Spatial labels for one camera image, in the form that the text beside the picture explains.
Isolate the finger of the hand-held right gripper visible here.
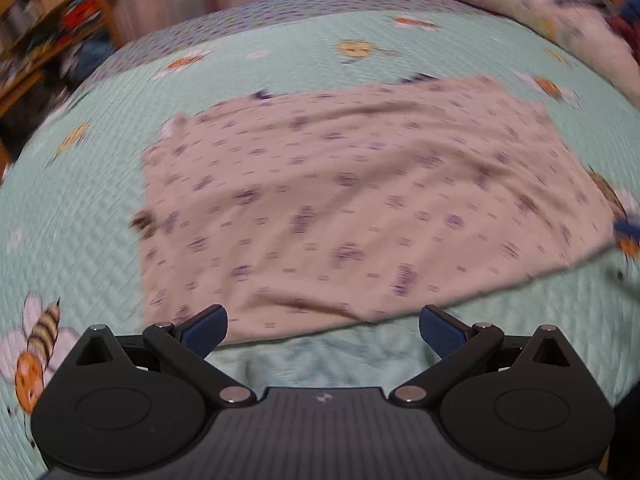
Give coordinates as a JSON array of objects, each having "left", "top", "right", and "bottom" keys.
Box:
[{"left": 612, "top": 217, "right": 640, "bottom": 242}]

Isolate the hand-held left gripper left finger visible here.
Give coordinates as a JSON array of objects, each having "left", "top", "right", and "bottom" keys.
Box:
[{"left": 74, "top": 304, "right": 256, "bottom": 406}]

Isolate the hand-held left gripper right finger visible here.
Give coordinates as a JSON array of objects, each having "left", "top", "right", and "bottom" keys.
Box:
[{"left": 389, "top": 304, "right": 576, "bottom": 407}]

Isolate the pink printed pajama top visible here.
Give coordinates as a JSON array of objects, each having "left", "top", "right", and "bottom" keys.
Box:
[{"left": 131, "top": 75, "right": 618, "bottom": 346}]

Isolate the green bee print quilt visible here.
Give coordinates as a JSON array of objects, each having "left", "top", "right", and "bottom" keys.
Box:
[{"left": 0, "top": 10, "right": 640, "bottom": 480}]

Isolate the pink floral pillow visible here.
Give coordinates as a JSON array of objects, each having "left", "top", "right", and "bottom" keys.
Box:
[{"left": 405, "top": 0, "right": 640, "bottom": 68}]

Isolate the blue cloth bag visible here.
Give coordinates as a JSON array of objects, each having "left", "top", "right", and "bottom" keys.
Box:
[{"left": 75, "top": 40, "right": 118, "bottom": 78}]

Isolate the purple floral bed sheet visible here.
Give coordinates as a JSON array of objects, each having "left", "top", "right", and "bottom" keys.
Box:
[{"left": 95, "top": 0, "right": 501, "bottom": 86}]

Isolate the wooden bookshelf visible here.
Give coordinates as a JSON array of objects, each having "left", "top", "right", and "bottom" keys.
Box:
[{"left": 0, "top": 0, "right": 126, "bottom": 96}]

